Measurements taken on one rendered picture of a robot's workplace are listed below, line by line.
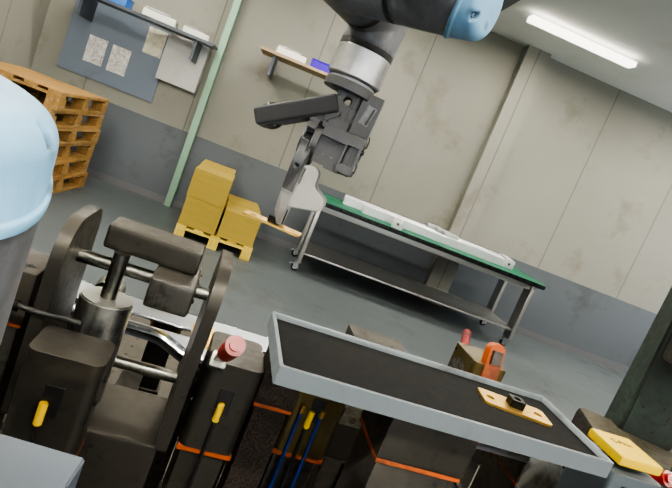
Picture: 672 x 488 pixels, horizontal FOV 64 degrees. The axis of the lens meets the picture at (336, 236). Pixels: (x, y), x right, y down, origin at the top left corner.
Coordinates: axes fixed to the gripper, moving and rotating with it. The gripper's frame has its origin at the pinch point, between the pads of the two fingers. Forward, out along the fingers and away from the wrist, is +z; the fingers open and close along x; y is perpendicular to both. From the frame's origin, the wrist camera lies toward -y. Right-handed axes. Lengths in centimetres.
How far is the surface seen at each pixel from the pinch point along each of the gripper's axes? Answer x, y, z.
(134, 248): -14.5, -11.7, 9.0
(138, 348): 58, -27, 54
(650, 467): -14, 52, 7
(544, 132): 624, 182, -155
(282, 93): 575, -128, -62
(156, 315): 10.3, -12.9, 25.1
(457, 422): -24.6, 26.9, 8.2
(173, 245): -13.4, -7.9, 7.0
